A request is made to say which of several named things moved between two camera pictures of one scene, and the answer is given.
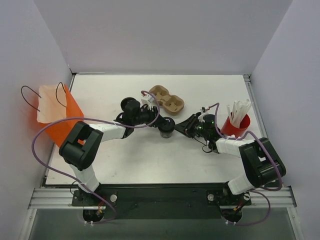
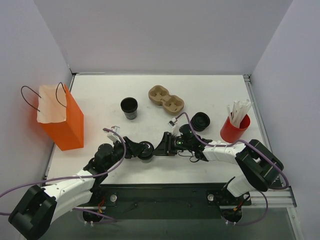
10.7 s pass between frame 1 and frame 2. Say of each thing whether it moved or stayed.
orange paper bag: stayed
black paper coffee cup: moved
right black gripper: moved
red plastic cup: stayed
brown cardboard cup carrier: stayed
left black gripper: moved
